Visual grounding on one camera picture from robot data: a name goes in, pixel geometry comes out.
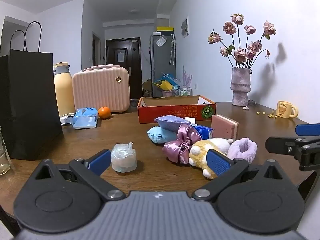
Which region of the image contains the yellow and white plush toy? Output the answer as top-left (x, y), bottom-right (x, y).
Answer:
top-left (189, 138), bottom-right (234, 180)

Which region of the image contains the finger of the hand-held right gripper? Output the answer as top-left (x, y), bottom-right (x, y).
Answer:
top-left (265, 135), bottom-right (320, 172)
top-left (295, 123), bottom-right (320, 137)

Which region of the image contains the side door frame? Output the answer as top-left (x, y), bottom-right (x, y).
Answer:
top-left (92, 31), bottom-right (101, 67)

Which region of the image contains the bunch of dried roses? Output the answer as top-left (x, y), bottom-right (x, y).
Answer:
top-left (208, 13), bottom-right (277, 69)

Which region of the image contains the white wall panel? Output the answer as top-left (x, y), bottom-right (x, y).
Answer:
top-left (180, 16), bottom-right (190, 38)

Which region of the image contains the dark brown entrance door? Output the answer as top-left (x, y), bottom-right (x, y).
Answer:
top-left (105, 37), bottom-right (142, 100)

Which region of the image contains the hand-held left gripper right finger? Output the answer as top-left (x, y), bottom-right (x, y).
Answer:
top-left (191, 149), bottom-right (290, 202)

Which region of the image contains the wire storage trolley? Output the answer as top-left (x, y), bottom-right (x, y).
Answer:
top-left (172, 85), bottom-right (192, 97)

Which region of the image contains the pile of blue yellow bags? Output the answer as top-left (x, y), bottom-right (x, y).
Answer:
top-left (153, 72), bottom-right (180, 92)

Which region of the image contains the grey refrigerator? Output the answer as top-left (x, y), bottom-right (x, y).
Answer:
top-left (149, 34), bottom-right (177, 98)

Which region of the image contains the purple satin bow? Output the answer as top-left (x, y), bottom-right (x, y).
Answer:
top-left (162, 124), bottom-right (202, 165)

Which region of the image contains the light blue plush toy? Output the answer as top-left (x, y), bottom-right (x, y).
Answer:
top-left (147, 126), bottom-right (178, 145)

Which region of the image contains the white folded umbrella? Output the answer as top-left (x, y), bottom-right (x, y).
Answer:
top-left (169, 34), bottom-right (176, 65)

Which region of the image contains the brown cardboard carton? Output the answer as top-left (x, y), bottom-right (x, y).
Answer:
top-left (142, 79), bottom-right (152, 97)

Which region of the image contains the purple coral decoration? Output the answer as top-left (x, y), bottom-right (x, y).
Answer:
top-left (182, 66), bottom-right (193, 88)

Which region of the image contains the red cardboard box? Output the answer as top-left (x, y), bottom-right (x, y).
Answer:
top-left (137, 95), bottom-right (216, 124)

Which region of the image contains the blue milk carton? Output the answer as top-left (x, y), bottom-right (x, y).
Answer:
top-left (189, 123), bottom-right (214, 140)

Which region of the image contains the purple fluffy headband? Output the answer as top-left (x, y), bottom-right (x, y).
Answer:
top-left (227, 137), bottom-right (258, 162)

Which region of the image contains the yellow bear mug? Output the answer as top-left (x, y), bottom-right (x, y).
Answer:
top-left (276, 101), bottom-right (299, 119)

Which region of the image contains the pink ribbed suitcase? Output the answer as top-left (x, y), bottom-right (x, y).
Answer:
top-left (72, 65), bottom-right (131, 113)

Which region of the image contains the pink sponge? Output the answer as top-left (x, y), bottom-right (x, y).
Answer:
top-left (211, 114), bottom-right (240, 142)

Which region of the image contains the lavender drawstring pouch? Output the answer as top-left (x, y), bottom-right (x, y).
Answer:
top-left (154, 115), bottom-right (191, 132)

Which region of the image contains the black paper bag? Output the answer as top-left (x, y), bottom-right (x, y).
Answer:
top-left (0, 21), bottom-right (63, 161)

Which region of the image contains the large blue tissue pack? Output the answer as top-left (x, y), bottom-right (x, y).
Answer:
top-left (72, 107), bottom-right (98, 129)

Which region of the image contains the purple textured vase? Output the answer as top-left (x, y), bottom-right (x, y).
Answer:
top-left (230, 67), bottom-right (251, 106)

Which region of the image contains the orange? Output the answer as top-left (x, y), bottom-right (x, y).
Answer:
top-left (98, 107), bottom-right (111, 119)

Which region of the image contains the white foam roll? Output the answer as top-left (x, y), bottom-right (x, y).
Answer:
top-left (111, 142), bottom-right (137, 173)

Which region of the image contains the clear glass jar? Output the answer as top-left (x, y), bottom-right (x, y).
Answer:
top-left (0, 126), bottom-right (12, 175)

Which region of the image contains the yellow thermos bottle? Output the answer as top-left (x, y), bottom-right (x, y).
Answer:
top-left (53, 62), bottom-right (76, 117)

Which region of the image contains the white charger cable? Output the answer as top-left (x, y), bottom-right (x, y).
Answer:
top-left (60, 114), bottom-right (75, 125)

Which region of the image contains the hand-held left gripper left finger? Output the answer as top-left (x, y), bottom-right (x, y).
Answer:
top-left (32, 149), bottom-right (127, 202)

